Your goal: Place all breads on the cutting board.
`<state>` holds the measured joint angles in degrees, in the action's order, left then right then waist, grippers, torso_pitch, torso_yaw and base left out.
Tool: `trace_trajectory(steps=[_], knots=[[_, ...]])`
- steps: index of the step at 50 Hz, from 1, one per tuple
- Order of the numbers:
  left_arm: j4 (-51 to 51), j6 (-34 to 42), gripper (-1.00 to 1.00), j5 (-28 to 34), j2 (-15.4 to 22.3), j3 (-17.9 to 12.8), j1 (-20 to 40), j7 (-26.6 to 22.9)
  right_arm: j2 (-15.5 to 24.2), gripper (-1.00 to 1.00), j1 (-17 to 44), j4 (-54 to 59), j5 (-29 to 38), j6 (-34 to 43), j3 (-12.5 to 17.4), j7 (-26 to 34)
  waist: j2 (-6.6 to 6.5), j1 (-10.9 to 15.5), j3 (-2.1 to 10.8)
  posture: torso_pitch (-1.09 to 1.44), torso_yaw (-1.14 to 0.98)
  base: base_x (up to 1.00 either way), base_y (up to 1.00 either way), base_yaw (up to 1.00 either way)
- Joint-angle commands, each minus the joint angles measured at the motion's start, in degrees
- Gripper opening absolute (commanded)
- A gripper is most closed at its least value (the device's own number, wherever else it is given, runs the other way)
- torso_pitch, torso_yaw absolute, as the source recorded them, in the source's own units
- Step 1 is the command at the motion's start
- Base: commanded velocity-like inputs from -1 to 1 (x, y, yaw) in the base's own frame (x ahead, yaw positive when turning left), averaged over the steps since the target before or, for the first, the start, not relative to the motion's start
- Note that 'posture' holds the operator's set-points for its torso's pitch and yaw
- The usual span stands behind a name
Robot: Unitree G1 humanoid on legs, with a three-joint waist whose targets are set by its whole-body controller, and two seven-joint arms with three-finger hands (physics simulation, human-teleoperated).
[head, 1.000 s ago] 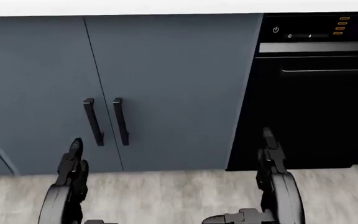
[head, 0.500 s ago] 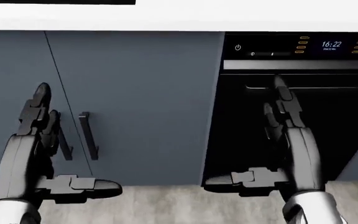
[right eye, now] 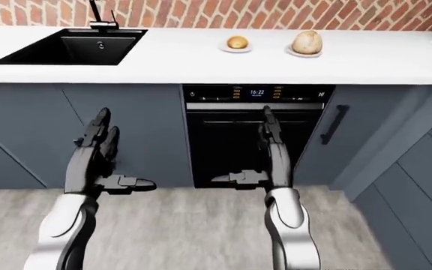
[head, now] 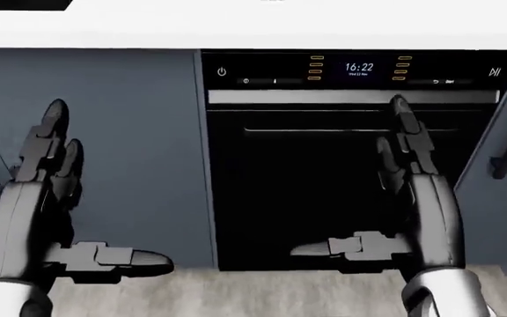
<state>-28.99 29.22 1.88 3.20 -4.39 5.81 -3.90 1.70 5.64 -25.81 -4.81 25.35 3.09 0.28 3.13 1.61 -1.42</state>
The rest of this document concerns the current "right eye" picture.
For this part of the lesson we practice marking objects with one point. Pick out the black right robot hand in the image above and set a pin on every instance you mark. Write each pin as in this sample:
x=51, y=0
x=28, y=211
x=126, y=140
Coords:
x=276, y=157

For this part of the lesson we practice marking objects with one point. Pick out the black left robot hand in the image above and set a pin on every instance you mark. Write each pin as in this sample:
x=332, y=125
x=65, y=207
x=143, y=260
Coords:
x=88, y=166

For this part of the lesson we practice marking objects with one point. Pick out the black built-in oven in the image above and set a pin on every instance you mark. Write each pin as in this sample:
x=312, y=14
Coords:
x=257, y=135

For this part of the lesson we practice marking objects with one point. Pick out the grey base cabinet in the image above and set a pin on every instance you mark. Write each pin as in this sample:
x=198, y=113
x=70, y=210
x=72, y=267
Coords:
x=32, y=132

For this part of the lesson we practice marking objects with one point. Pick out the white plate under loaf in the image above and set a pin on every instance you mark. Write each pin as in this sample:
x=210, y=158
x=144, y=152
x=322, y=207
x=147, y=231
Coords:
x=302, y=54

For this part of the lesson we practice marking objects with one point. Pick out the small white plate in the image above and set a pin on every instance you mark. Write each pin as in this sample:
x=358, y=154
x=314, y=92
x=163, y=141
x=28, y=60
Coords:
x=234, y=48

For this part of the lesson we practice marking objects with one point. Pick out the large oval bread loaf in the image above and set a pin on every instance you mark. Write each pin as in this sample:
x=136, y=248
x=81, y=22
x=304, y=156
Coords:
x=306, y=42

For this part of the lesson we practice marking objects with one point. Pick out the grey corner cabinet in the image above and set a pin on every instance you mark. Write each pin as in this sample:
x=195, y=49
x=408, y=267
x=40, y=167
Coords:
x=396, y=157

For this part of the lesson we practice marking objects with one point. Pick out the black kitchen sink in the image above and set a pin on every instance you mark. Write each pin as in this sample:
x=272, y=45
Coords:
x=73, y=46

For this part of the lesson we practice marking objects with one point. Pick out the small round bread roll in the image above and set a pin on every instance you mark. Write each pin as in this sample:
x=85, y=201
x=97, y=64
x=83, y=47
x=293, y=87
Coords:
x=237, y=42

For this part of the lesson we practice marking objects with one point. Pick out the black sink faucet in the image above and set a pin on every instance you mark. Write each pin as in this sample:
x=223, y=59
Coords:
x=102, y=17

